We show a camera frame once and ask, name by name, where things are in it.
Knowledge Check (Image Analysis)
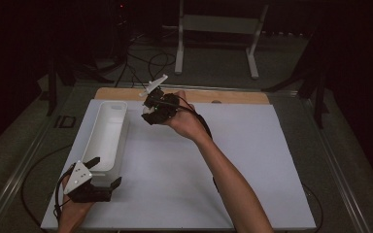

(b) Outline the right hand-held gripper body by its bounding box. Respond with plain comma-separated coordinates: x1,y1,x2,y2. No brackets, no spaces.
139,74,181,124

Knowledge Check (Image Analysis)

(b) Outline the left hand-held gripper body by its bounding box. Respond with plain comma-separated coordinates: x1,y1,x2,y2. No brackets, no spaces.
63,160,113,204

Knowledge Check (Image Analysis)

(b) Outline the long white plastic bin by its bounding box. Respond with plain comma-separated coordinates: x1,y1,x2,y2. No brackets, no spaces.
82,100,129,187

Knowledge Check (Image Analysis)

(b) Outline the person's right hand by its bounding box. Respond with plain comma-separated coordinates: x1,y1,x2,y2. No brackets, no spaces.
166,90,210,143

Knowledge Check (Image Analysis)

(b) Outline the person's left hand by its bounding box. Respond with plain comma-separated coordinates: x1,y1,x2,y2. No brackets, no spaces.
57,193,95,224

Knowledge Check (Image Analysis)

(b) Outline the white flat board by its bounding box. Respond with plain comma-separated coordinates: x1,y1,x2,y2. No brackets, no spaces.
40,98,318,231

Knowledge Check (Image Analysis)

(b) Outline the black tripod stand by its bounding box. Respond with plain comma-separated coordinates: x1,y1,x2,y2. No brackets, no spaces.
261,32,330,130
46,52,115,117

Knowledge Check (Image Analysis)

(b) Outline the black floor cable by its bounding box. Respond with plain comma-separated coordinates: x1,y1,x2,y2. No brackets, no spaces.
114,32,147,89
147,51,178,89

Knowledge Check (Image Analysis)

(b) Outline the right hand-held gripper black cable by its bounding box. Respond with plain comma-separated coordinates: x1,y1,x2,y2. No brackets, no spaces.
176,96,324,233

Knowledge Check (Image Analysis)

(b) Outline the hand-held gripper black cable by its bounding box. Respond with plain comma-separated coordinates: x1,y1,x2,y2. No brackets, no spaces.
176,96,324,233
20,144,76,229

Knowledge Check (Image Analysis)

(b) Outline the small black rectangular frame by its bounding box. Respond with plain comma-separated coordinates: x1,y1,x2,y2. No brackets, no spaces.
53,116,78,129

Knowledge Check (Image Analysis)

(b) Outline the left hand-held gripper black cable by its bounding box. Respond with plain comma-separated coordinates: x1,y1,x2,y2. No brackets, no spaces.
20,144,76,229

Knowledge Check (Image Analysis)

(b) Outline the white metal stand frame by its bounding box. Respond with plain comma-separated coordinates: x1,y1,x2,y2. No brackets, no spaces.
174,0,270,80

